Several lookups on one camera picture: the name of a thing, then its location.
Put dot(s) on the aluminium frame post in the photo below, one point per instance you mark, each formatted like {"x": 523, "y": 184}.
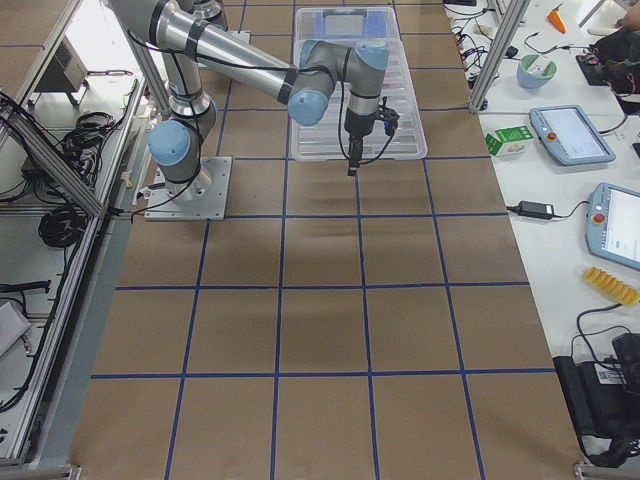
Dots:
{"x": 506, "y": 30}

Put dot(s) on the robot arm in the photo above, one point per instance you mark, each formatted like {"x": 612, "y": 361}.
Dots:
{"x": 304, "y": 89}

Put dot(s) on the clear plastic storage box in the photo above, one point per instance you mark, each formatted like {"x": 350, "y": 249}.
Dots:
{"x": 345, "y": 23}

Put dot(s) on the grey metal box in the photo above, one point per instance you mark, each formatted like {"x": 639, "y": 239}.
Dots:
{"x": 58, "y": 68}

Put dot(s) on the orange toy carrot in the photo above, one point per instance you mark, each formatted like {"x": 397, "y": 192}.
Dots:
{"x": 556, "y": 20}

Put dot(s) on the yellow toy corn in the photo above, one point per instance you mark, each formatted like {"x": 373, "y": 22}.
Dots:
{"x": 611, "y": 286}

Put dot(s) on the green white carton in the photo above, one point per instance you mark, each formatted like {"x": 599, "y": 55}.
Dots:
{"x": 509, "y": 141}

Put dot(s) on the green blue bowl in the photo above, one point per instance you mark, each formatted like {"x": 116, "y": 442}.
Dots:
{"x": 534, "y": 71}

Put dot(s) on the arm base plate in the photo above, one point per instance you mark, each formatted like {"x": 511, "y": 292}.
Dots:
{"x": 205, "y": 199}

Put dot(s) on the black power adapter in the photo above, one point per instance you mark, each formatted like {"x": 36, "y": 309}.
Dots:
{"x": 535, "y": 210}

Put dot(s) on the black device on table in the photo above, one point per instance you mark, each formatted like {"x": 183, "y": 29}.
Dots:
{"x": 602, "y": 399}

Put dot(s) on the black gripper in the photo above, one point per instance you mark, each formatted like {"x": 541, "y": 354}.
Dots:
{"x": 358, "y": 125}

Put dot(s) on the clear plastic box lid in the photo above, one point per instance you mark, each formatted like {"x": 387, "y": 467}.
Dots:
{"x": 328, "y": 140}

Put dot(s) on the blue teach pendant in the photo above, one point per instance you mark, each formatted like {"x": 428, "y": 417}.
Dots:
{"x": 569, "y": 137}
{"x": 612, "y": 224}

